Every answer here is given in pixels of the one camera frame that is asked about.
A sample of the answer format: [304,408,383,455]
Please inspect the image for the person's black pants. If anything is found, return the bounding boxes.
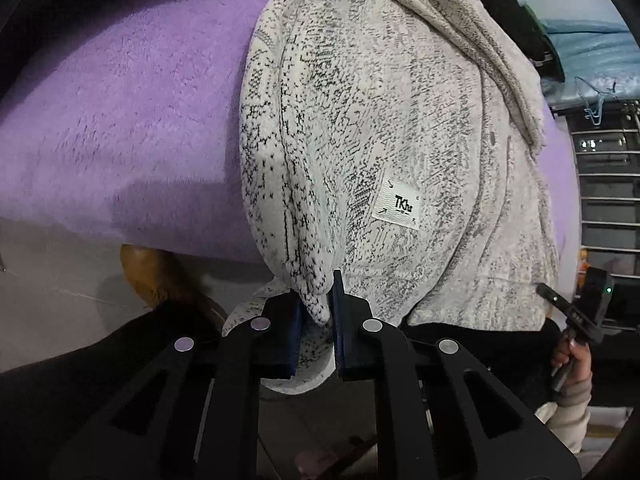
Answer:
[0,302,563,480]

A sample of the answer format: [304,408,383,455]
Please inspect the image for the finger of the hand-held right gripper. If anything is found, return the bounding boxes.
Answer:
[536,283,576,318]

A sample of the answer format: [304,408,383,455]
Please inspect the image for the light blue curtain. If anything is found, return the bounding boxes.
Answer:
[542,19,640,111]

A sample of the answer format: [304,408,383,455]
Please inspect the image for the large black garment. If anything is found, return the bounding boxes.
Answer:
[472,0,567,83]

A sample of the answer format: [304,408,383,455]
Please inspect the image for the grey knit jacket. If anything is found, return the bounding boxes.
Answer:
[220,0,561,398]

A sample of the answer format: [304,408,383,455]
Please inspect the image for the person's right hand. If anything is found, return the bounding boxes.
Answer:
[550,342,594,396]

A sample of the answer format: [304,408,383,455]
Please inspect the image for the light blue wire hanger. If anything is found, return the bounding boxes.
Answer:
[574,76,617,126]

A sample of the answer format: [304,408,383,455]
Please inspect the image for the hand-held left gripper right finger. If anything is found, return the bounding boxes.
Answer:
[331,269,583,480]

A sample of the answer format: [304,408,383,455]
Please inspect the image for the purple bed sheet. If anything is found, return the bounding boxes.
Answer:
[0,0,583,301]

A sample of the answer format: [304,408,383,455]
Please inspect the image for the brown shoe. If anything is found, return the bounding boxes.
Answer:
[120,244,227,333]

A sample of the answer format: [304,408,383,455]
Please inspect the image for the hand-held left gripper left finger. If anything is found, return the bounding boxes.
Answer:
[50,292,303,480]

